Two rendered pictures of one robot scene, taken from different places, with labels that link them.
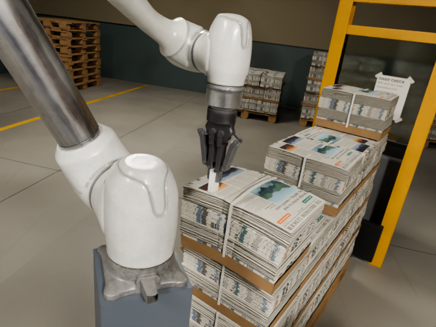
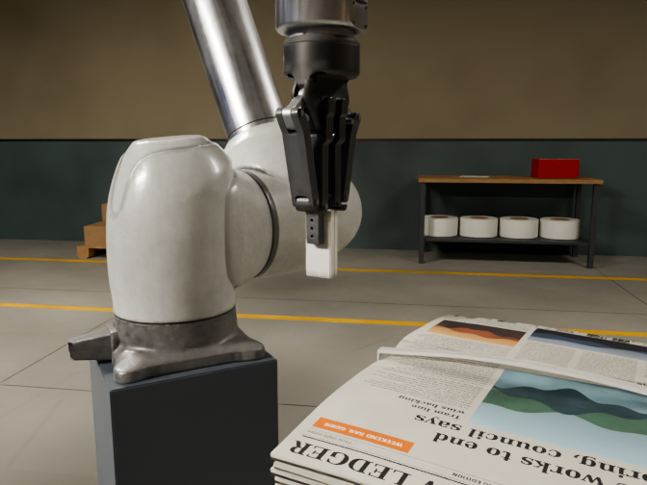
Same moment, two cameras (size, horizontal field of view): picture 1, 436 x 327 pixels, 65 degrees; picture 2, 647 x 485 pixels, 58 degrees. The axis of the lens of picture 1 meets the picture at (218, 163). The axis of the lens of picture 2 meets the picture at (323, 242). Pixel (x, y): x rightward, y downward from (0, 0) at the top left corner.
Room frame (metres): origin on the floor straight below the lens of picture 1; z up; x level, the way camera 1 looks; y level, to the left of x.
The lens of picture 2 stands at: (0.82, -0.59, 1.27)
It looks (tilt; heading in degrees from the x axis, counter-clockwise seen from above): 10 degrees down; 87
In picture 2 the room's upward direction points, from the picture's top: straight up
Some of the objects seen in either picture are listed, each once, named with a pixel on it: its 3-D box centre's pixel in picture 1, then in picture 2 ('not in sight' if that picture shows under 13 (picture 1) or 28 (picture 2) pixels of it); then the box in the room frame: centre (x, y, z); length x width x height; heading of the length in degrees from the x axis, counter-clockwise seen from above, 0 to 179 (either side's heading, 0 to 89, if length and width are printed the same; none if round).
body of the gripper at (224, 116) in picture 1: (220, 124); (321, 86); (0.85, 0.01, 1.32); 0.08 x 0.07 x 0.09; 56
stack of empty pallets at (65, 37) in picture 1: (67, 54); not in sight; (7.19, 3.32, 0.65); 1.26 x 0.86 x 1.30; 172
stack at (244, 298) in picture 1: (279, 274); not in sight; (1.43, -0.38, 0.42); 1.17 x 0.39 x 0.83; 147
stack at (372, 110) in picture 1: (335, 190); not in sight; (2.04, -0.78, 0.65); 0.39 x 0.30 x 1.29; 57
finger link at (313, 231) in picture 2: (221, 174); (310, 219); (0.83, -0.01, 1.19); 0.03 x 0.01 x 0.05; 56
